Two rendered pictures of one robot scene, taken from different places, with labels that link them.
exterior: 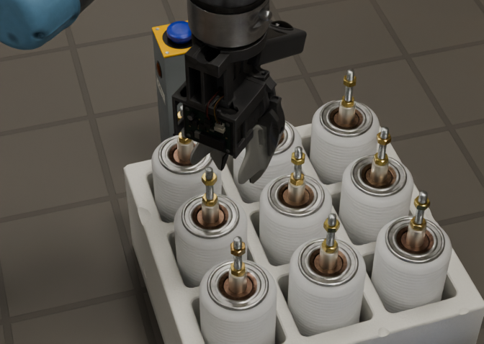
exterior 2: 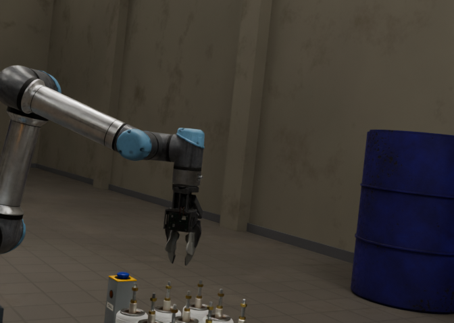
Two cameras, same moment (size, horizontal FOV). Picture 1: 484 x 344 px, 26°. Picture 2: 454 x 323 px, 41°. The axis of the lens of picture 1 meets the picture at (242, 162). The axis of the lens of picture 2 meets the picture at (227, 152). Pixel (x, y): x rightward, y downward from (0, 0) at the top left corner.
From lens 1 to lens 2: 105 cm
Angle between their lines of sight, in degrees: 48
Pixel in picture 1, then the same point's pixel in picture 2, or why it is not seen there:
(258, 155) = (191, 246)
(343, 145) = (199, 313)
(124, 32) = not seen: outside the picture
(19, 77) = not seen: outside the picture
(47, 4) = (145, 140)
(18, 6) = (137, 137)
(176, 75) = (121, 292)
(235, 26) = (192, 176)
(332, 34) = not seen: outside the picture
